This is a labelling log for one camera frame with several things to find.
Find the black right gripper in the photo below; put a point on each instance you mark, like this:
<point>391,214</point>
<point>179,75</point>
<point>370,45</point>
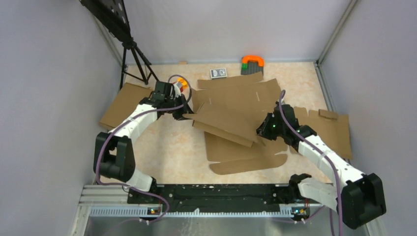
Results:
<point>262,130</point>

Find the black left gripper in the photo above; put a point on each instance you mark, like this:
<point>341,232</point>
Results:
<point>185,109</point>

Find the large cardboard box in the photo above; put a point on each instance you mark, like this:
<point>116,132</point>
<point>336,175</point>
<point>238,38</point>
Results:
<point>229,111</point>

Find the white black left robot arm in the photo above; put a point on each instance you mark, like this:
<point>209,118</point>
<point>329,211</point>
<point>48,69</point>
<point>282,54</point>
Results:
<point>114,154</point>

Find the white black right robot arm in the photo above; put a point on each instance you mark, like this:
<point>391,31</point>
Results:
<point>357,198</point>

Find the folded brown cardboard box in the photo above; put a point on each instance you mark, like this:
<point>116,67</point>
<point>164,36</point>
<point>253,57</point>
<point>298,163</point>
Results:
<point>123,105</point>

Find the flat cardboard blank at right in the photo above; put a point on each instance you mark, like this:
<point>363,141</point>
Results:
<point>333,128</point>

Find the orange green grey toy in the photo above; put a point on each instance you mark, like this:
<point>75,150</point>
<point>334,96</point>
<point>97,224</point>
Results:
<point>251,64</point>

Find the black tripod stand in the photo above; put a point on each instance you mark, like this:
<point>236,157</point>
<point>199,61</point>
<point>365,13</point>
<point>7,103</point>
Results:
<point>112,14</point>

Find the aluminium frame rail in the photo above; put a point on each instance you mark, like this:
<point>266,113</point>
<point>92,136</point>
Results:
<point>111,201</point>

